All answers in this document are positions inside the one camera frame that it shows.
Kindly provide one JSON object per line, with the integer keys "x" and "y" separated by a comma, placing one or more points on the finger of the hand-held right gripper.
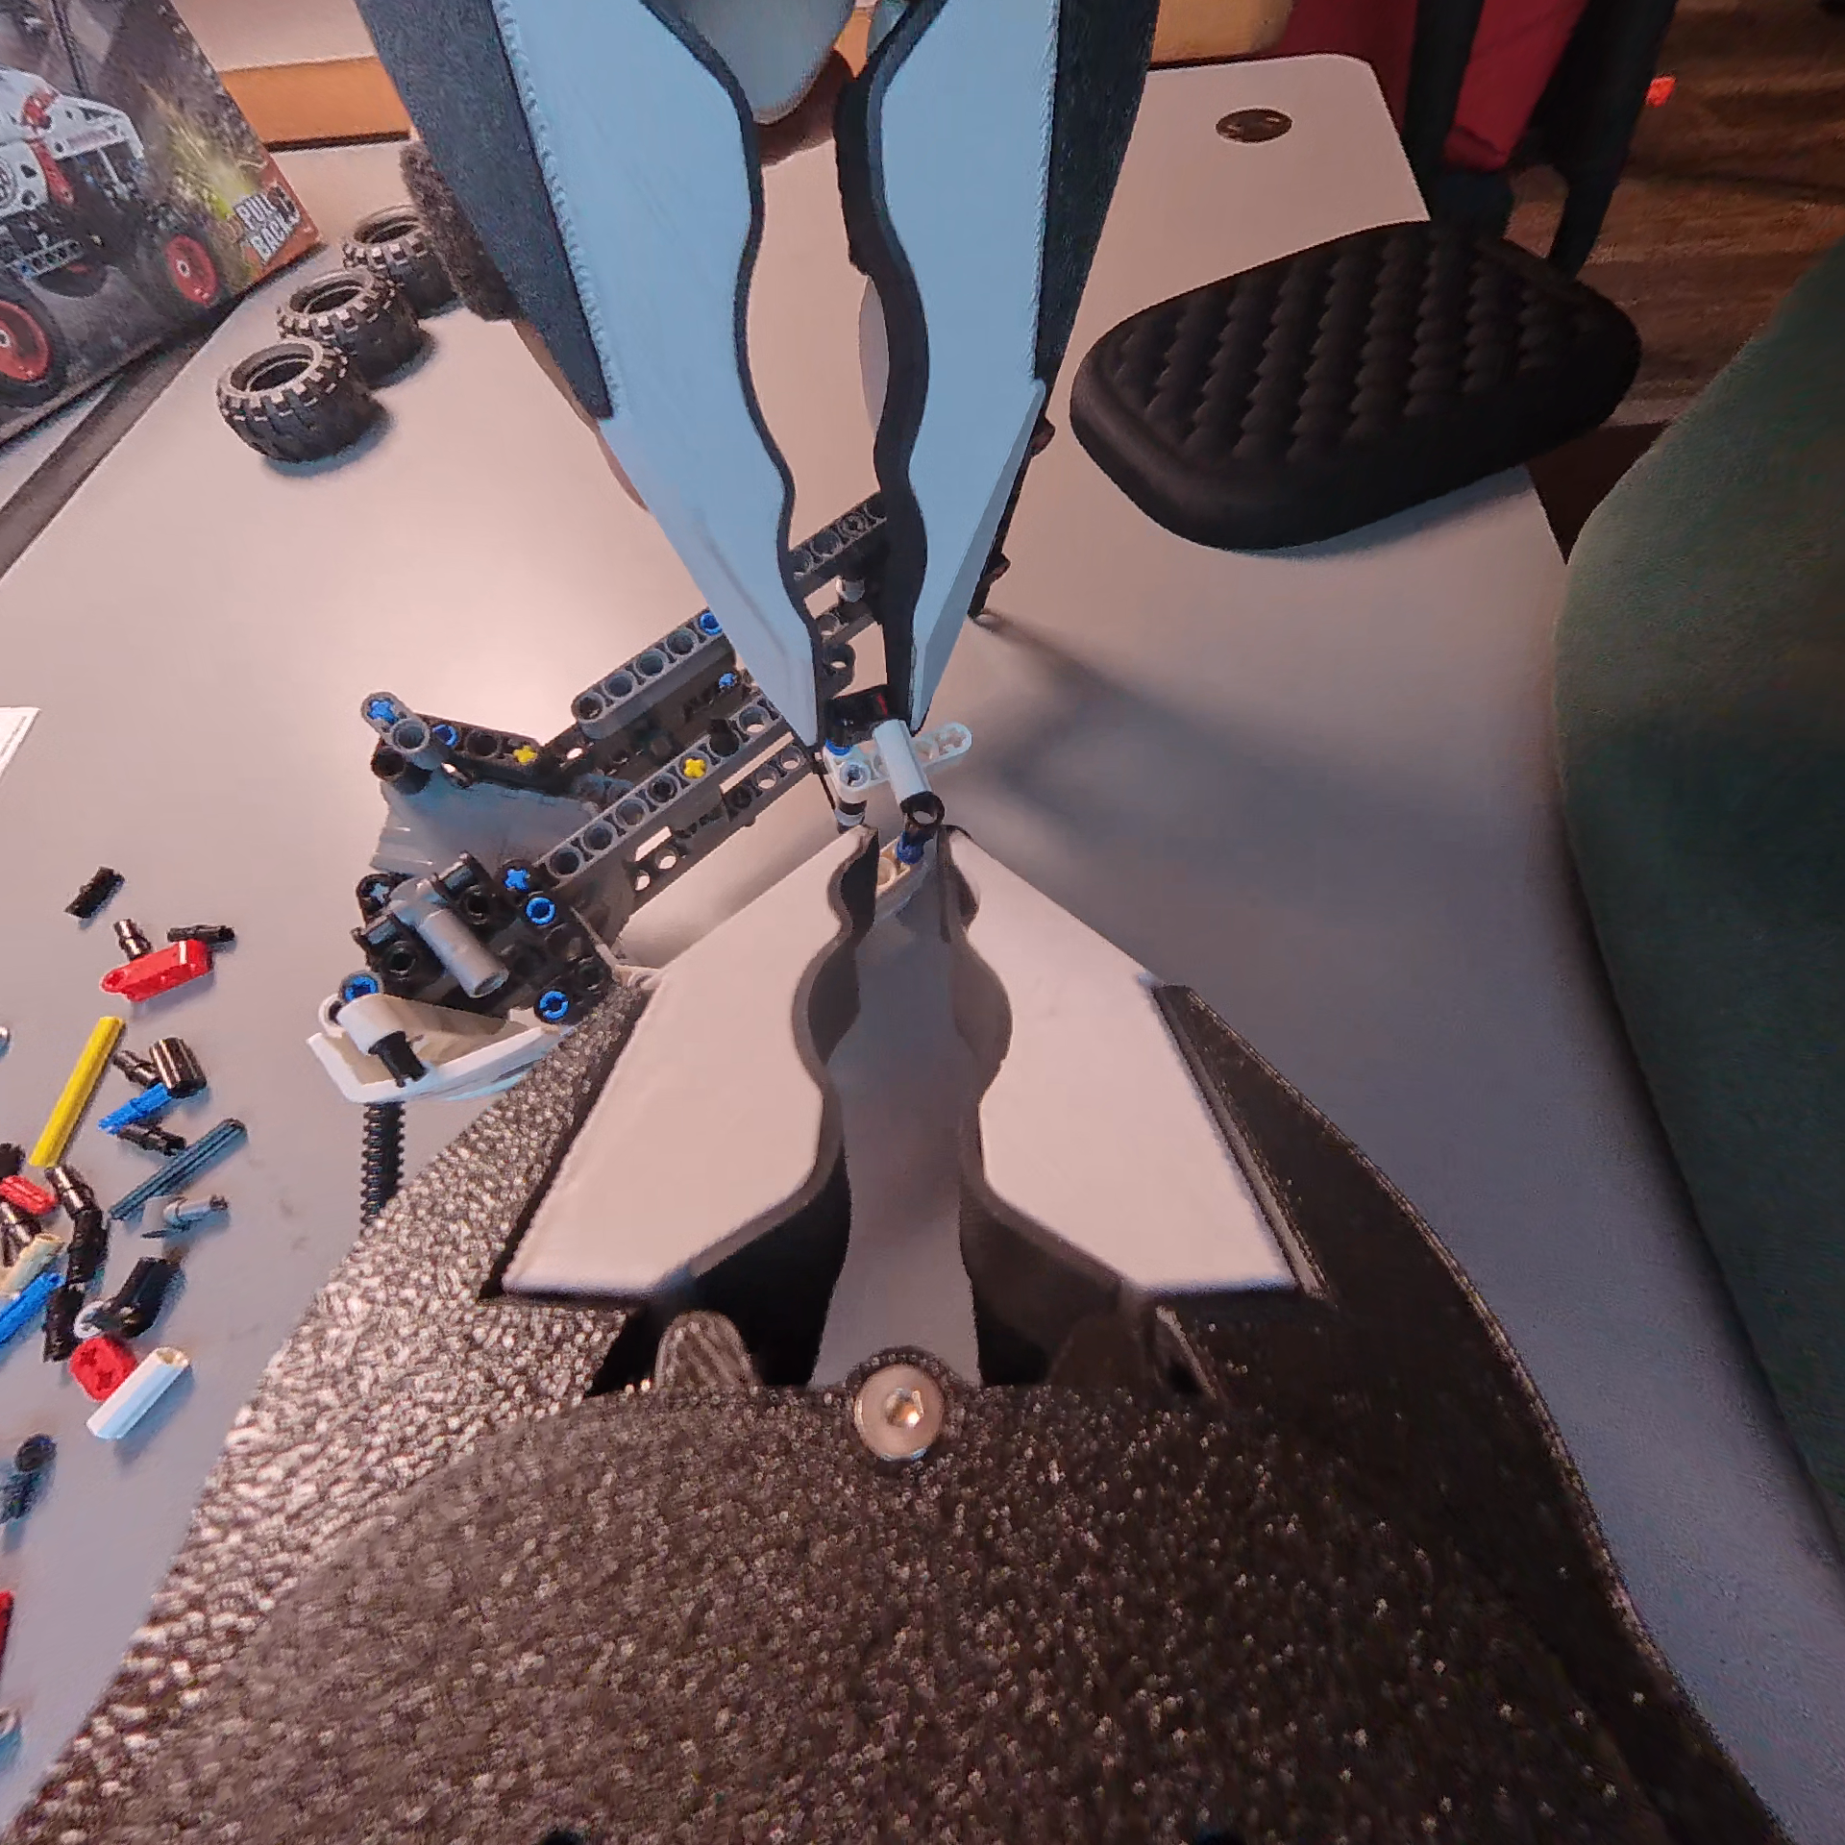
{"x": 974, "y": 286}
{"x": 678, "y": 286}

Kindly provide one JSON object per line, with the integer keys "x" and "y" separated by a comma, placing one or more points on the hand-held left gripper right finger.
{"x": 1124, "y": 1137}

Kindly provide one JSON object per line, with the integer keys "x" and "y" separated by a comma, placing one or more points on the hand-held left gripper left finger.
{"x": 678, "y": 1137}

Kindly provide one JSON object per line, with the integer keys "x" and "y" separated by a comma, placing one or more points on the black building-brick model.
{"x": 633, "y": 823}

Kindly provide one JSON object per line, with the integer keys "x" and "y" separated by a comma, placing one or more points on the round desk grommet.
{"x": 1252, "y": 124}

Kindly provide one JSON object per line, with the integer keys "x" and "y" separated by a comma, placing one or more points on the grey desk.
{"x": 1298, "y": 721}

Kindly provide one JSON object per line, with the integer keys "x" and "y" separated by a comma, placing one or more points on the person's right hand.
{"x": 799, "y": 143}

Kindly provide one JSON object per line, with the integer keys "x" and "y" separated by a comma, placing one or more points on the toy truck set box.
{"x": 101, "y": 190}

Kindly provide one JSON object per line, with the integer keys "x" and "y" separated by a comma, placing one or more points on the black mesh office chair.
{"x": 1358, "y": 391}

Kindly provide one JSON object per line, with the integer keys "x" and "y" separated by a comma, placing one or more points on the pile of small building pieces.
{"x": 129, "y": 1038}

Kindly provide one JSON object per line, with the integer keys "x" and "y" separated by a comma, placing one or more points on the red cloth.
{"x": 1502, "y": 88}

